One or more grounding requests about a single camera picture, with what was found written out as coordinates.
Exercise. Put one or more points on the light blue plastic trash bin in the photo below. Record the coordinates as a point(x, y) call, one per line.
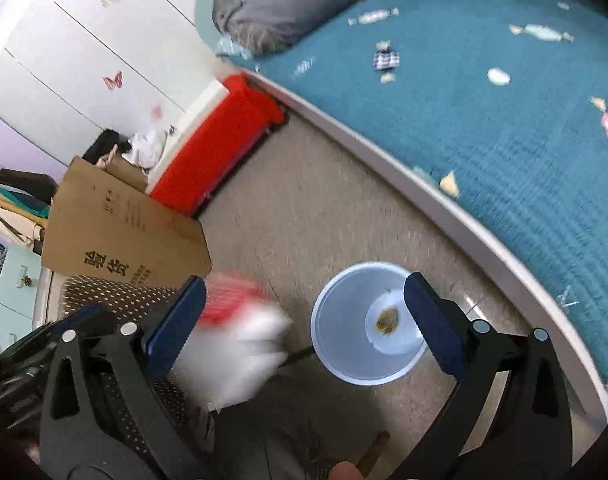
point(361, 328)

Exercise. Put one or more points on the white plastic bag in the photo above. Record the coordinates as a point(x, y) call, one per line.
point(147, 148)

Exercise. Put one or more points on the mint green drawer cabinet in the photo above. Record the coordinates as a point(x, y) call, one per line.
point(20, 313)

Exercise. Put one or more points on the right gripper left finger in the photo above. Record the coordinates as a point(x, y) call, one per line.
point(72, 443)

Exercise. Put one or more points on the hanging clothes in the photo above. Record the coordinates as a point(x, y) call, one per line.
point(25, 200)

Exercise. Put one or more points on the white wardrobe doors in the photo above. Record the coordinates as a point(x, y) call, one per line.
point(54, 54)

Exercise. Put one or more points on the teal quilted bed cover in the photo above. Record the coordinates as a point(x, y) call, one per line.
point(510, 97)

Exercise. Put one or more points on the brown polka dot tablecloth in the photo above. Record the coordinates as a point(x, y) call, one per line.
point(129, 303)

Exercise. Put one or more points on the red upholstered bench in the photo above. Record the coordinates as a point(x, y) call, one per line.
point(215, 133)

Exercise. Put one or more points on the large cardboard box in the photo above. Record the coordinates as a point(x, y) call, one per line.
point(101, 227)

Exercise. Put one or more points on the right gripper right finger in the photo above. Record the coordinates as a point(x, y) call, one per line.
point(508, 415)

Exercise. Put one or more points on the pink butterfly wall sticker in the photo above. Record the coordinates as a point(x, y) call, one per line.
point(115, 82)

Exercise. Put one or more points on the red white snack wrapper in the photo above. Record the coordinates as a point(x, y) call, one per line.
point(235, 346)

